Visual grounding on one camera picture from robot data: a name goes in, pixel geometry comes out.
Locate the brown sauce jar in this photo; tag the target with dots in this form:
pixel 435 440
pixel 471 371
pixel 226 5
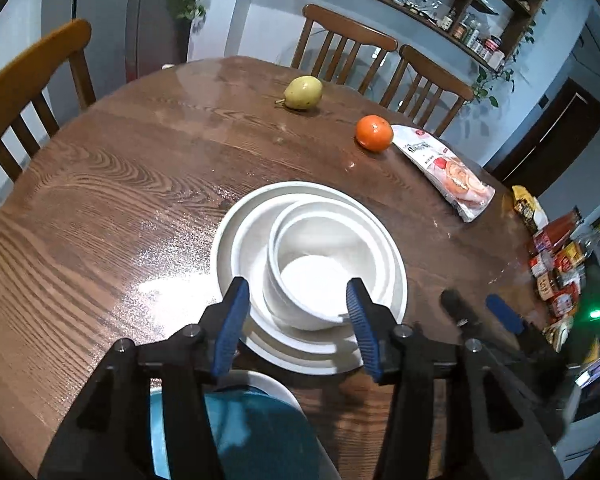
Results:
pixel 546 285

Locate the dark door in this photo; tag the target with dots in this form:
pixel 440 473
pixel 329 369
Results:
pixel 555 135

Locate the white wide bowl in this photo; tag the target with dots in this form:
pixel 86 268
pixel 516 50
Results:
pixel 245 250

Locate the small deep white bowl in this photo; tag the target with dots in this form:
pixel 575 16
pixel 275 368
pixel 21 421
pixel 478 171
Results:
pixel 310 270

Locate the pink white snack packet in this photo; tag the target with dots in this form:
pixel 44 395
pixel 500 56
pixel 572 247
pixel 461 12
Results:
pixel 445 170

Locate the grey refrigerator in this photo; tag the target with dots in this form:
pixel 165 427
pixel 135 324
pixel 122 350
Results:
pixel 110 10

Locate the yellow cap vinegar bottle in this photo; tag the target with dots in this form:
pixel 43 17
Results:
pixel 570 257

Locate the green trailing vine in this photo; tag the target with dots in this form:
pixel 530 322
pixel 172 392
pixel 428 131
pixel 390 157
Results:
pixel 490 85

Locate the green pear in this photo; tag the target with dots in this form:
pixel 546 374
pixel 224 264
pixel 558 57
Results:
pixel 302 92

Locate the orange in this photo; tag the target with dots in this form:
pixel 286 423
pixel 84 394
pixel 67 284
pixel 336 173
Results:
pixel 375 134

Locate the large cream ribbed bowl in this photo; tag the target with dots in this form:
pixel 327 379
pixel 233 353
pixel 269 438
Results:
pixel 220 260

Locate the wooden wall shelf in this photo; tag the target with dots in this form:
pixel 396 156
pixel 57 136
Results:
pixel 485 0

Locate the wooden chair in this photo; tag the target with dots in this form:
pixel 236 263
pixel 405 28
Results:
pixel 435 70
pixel 350 25
pixel 35 55

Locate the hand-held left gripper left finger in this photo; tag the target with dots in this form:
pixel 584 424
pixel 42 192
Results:
pixel 230 325

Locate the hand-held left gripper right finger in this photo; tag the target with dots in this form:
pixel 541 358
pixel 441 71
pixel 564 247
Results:
pixel 362 330

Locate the yellow snack packet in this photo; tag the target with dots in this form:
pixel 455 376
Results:
pixel 527 207

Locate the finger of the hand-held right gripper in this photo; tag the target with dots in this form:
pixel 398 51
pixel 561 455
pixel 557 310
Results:
pixel 505 312
pixel 460 315

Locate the red sauce bottle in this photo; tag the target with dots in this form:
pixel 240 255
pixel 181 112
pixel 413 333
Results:
pixel 555 230

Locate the red sauce jar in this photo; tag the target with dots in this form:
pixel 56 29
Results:
pixel 565 302

